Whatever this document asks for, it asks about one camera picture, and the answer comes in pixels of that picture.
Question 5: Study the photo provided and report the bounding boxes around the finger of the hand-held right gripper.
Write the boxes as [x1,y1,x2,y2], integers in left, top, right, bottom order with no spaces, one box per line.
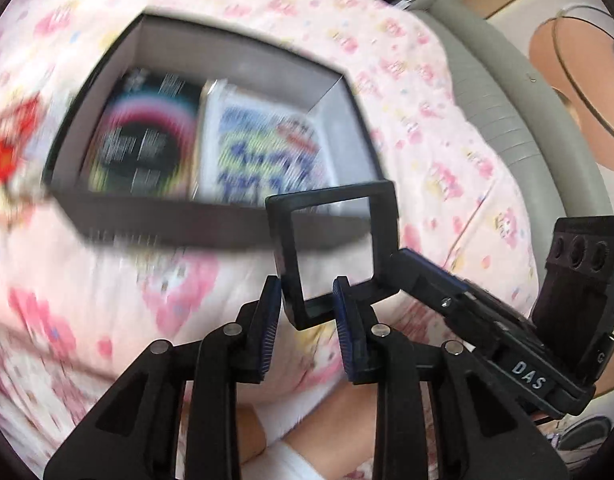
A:
[354,280,455,328]
[384,247,470,306]

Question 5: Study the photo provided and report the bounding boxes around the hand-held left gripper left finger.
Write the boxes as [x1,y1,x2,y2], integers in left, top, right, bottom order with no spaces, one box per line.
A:
[43,275,283,480]

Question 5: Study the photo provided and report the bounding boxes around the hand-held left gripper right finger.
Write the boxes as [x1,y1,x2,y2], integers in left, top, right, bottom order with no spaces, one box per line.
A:
[332,276,570,480]

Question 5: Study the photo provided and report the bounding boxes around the black square frame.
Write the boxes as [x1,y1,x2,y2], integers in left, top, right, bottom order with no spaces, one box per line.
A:
[265,179,402,332]

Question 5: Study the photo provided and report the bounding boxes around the black cardboard box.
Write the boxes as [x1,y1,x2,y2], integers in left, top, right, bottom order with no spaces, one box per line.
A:
[41,7,393,253]

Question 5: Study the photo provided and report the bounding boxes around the cartoon diamond painting kit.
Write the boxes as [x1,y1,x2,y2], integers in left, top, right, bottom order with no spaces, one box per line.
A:
[192,77,340,208]

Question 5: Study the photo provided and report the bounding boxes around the black package with rainbow ring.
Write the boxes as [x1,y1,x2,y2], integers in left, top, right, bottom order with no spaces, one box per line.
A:
[80,67,205,196]

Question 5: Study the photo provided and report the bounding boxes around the person's bare leg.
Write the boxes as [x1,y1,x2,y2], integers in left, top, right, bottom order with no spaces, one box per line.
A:
[232,385,383,480]

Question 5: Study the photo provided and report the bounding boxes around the fluffy pink printed blanket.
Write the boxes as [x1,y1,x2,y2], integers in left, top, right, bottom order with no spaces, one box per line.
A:
[0,240,338,461]

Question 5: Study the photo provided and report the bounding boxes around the tan round stool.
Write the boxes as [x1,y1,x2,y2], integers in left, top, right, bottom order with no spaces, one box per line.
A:
[529,5,614,176]

